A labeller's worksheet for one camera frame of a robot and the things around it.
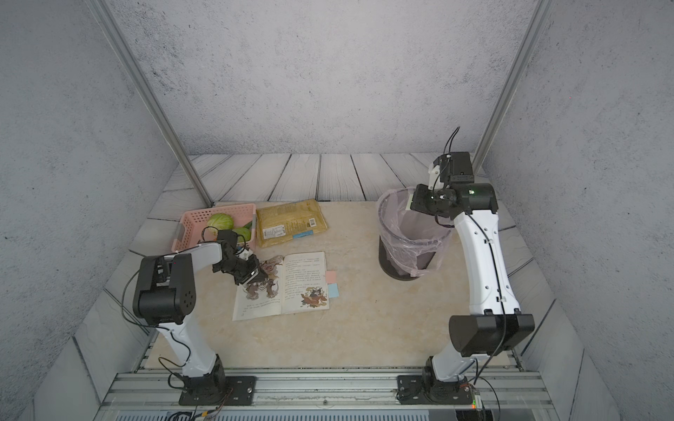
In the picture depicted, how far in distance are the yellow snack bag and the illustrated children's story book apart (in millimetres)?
107

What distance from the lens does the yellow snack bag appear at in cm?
110

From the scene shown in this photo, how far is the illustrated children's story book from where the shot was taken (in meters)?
0.90
